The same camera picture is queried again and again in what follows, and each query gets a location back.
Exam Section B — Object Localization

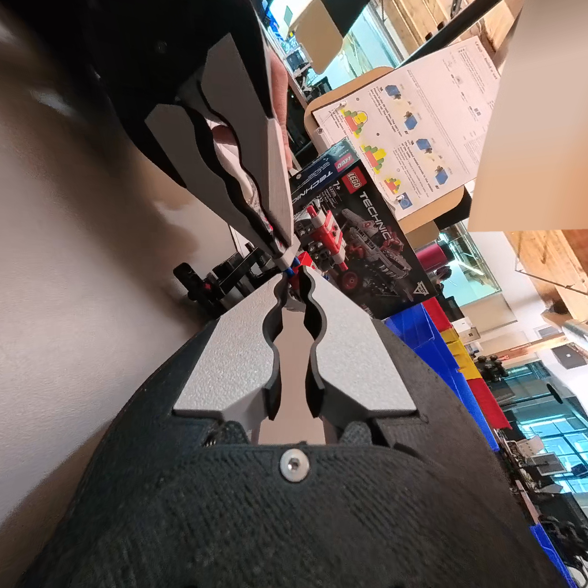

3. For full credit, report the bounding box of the grey red brick truck model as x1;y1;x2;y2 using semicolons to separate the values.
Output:
173;204;352;320

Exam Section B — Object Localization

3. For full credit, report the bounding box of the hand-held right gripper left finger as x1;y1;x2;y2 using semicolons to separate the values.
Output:
173;270;286;435

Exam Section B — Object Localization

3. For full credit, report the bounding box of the light grey desk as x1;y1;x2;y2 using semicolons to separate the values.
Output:
0;9;328;588

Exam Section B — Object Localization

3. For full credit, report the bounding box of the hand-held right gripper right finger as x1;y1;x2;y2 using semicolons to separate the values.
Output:
299;266;419;428

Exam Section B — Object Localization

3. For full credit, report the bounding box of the person's left hand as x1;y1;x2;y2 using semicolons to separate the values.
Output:
212;59;296;167

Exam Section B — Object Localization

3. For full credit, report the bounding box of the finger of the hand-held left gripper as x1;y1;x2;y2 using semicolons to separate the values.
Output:
199;33;296;251
144;102;278;253

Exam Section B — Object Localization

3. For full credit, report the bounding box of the maroon cylinder bottle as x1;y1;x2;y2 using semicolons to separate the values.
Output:
416;243;448;281

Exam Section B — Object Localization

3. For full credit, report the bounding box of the red storage bin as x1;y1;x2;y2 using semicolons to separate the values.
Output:
464;377;513;430
422;296;453;334

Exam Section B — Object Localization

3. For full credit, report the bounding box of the black toy set box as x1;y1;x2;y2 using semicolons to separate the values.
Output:
287;138;437;320

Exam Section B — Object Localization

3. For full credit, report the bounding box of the wooden display board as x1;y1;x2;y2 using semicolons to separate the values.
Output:
294;0;345;74

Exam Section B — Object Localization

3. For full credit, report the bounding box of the yellow storage bin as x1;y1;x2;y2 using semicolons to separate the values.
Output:
441;328;483;382

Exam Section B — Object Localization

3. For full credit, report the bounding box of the instruction poster on board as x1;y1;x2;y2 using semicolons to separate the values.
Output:
304;66;474;235

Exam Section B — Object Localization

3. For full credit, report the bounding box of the blue storage bin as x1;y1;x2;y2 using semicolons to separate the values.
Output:
528;524;577;588
383;303;501;453

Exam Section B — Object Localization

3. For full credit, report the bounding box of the printed instruction sheet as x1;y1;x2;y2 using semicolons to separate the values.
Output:
312;36;501;221

